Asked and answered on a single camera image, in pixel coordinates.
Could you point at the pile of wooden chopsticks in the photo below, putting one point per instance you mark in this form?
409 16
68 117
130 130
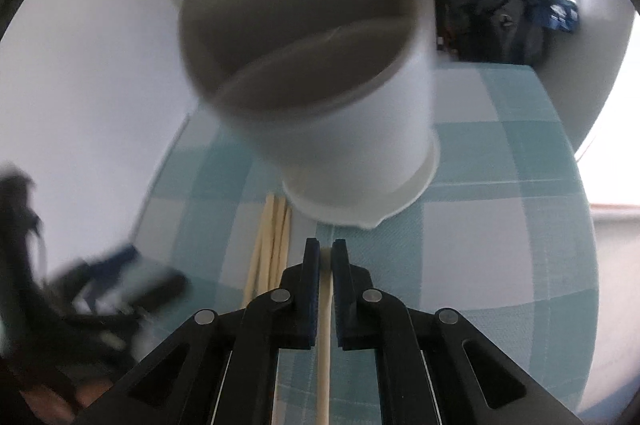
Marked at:
272 245

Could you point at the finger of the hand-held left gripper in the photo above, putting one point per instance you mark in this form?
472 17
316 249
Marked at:
162 289
112 261

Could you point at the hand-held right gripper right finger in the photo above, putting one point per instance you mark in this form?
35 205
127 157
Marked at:
342 295

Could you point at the white utensil holder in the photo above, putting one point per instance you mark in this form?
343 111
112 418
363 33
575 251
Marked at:
350 130

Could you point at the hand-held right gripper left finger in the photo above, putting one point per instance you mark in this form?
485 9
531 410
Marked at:
312 290

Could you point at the teal checked tablecloth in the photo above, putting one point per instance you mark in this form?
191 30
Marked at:
500 205

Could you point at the wooden chopstick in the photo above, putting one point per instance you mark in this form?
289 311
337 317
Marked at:
324 355

